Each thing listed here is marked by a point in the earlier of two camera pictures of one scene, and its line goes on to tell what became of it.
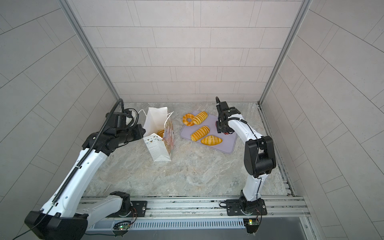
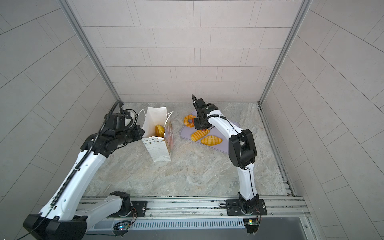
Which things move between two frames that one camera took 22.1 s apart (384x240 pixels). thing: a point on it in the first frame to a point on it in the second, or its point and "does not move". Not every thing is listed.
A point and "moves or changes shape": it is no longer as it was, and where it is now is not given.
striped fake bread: (199, 118) moves or changes shape
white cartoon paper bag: (158, 133) does not move
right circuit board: (252, 225) does not move
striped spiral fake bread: (200, 133) does not move
